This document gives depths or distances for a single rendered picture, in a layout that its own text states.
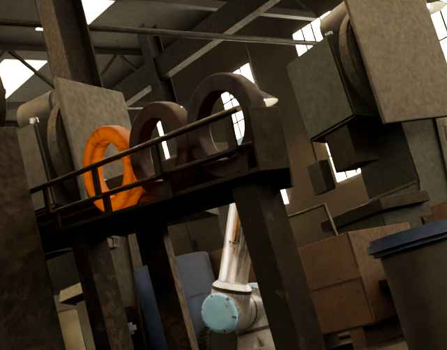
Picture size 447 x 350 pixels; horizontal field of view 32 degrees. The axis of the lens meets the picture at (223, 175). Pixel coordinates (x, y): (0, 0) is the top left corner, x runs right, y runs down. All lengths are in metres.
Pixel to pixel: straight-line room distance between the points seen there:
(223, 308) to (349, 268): 1.54
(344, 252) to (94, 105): 2.71
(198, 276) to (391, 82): 2.60
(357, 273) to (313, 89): 3.49
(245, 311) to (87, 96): 3.60
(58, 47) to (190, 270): 2.56
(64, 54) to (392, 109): 2.91
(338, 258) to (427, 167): 3.30
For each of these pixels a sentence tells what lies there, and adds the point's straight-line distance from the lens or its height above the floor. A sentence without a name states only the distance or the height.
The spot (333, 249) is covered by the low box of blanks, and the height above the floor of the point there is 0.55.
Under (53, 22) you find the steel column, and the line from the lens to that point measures 7.22.
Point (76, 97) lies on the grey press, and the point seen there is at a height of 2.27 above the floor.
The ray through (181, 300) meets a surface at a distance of 1.94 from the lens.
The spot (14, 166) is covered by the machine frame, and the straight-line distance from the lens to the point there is 1.83.
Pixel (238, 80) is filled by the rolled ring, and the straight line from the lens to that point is 1.33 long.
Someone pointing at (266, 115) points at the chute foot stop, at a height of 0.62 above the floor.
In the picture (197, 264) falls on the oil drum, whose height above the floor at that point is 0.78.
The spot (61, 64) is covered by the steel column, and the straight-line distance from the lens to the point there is 7.10.
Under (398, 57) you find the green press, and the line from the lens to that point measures 7.26.
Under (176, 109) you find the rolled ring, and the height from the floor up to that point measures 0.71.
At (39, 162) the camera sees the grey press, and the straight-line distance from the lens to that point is 6.01.
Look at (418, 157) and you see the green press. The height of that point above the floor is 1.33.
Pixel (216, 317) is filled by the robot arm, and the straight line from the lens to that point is 2.90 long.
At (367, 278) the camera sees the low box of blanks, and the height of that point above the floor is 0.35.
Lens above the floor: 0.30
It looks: 11 degrees up
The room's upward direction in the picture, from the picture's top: 15 degrees counter-clockwise
